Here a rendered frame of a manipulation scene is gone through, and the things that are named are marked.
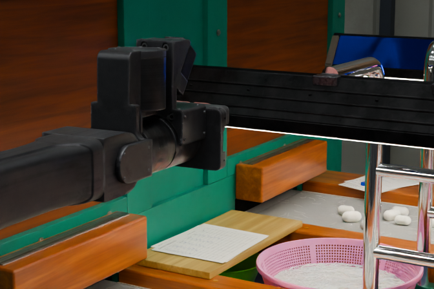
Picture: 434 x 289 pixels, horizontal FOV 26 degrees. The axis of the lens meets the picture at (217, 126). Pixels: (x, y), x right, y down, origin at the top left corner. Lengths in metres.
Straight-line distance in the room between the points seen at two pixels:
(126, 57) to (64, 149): 0.13
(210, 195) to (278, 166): 0.17
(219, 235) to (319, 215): 0.34
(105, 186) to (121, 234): 0.59
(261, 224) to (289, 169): 0.22
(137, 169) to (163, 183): 0.76
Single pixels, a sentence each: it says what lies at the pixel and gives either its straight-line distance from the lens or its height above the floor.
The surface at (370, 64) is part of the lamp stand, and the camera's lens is 1.26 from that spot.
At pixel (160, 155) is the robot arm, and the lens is 0.92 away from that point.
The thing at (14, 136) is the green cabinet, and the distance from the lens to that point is 1.31.
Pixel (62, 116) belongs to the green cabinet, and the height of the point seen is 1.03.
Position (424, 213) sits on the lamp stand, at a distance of 1.58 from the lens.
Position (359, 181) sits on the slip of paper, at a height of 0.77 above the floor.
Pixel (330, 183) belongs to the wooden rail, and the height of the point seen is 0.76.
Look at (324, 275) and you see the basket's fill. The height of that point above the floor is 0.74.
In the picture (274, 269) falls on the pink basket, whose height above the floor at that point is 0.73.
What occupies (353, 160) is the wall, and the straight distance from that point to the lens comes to 3.51.
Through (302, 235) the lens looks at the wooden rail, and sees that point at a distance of 1.71.
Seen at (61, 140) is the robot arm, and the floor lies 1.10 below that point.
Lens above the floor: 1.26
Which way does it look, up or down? 11 degrees down
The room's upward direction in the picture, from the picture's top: straight up
